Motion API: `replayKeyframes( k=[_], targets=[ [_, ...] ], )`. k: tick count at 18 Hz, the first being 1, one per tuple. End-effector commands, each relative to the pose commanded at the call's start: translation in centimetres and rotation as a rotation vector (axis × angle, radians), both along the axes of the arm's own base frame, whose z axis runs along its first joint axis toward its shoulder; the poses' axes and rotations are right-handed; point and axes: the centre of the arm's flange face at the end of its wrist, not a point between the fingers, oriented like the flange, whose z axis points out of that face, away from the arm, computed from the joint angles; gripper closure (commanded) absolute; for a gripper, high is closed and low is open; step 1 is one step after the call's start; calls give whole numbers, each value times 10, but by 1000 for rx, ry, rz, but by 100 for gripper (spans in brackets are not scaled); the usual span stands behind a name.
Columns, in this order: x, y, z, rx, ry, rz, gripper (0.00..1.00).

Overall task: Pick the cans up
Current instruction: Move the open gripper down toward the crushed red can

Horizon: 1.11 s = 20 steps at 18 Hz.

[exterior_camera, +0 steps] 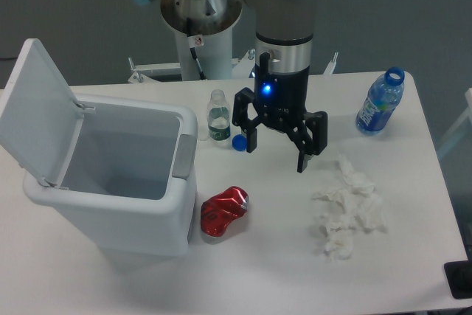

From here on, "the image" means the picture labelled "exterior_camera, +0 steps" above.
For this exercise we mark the blue plastic bottle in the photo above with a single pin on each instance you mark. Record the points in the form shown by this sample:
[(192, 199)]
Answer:
[(383, 97)]

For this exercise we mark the white trash bin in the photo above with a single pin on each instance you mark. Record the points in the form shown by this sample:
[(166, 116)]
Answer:
[(131, 184)]

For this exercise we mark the clear plastic bottle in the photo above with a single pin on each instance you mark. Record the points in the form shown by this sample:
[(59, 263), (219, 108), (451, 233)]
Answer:
[(218, 118)]

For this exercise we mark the crushed red can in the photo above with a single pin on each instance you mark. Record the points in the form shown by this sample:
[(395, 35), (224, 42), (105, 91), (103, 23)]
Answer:
[(219, 211)]

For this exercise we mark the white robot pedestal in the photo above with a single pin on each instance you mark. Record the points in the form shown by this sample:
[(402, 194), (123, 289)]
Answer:
[(203, 35)]

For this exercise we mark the crumpled white tissue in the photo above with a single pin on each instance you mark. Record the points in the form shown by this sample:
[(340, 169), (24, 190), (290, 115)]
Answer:
[(353, 205)]

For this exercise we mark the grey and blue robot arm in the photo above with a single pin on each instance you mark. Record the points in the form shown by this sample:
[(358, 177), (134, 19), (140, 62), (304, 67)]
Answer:
[(283, 44)]

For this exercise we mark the white metal base frame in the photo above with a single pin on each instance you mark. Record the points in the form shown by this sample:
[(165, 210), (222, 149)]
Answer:
[(241, 67)]

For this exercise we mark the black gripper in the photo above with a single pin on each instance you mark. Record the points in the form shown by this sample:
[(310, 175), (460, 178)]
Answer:
[(279, 101)]

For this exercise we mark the blue bottle cap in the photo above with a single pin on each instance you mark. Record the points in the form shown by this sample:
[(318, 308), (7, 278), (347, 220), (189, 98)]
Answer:
[(239, 142)]

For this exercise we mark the black device at edge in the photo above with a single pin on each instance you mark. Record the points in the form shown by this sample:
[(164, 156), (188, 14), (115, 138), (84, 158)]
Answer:
[(458, 274)]

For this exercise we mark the white trash bin lid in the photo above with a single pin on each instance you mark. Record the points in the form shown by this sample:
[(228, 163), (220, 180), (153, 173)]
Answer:
[(41, 118)]

